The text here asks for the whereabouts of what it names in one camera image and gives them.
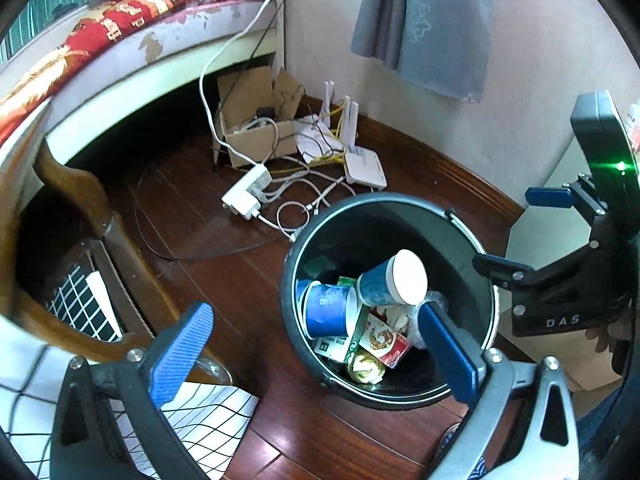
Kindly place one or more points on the white green snack wrapper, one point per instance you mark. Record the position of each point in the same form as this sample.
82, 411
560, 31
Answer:
341, 349

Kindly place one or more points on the red white food carton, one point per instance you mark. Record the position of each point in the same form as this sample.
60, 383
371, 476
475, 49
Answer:
380, 340

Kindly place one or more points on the wooden table leg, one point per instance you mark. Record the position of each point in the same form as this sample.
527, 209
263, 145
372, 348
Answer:
139, 303

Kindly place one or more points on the black round trash bin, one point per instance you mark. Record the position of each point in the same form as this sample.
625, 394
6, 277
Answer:
353, 237

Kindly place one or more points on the bed with white frame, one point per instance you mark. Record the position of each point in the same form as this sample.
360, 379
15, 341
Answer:
148, 64

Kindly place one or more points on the red yellow patterned blanket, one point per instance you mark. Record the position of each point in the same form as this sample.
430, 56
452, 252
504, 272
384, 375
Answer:
105, 25

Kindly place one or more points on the white wifi router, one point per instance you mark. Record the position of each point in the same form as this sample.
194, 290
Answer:
362, 166

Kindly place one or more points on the person's right hand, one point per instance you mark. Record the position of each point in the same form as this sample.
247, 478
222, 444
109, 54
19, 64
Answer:
606, 335

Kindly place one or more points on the crumpled beige paper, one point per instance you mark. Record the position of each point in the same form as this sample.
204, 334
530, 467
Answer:
365, 369

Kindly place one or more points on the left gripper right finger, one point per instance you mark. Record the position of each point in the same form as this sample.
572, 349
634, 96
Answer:
457, 355

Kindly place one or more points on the cardboard box on floor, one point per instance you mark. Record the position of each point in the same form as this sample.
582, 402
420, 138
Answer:
256, 121

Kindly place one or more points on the white power strip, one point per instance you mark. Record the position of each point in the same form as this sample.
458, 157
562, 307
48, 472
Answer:
246, 196

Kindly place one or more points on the dark blue paper cup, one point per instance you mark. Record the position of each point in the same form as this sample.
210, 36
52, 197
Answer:
328, 310

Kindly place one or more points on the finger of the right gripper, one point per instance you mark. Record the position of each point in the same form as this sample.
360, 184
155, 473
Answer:
550, 197
502, 272

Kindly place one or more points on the blue white paper cup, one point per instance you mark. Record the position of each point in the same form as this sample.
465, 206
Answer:
399, 281

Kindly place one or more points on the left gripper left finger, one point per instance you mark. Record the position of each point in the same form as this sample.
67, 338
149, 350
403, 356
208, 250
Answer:
174, 352

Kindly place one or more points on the window with green curtain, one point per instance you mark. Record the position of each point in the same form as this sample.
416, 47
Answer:
34, 18

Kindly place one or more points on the grey blue curtain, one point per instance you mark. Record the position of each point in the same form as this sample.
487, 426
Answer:
441, 46

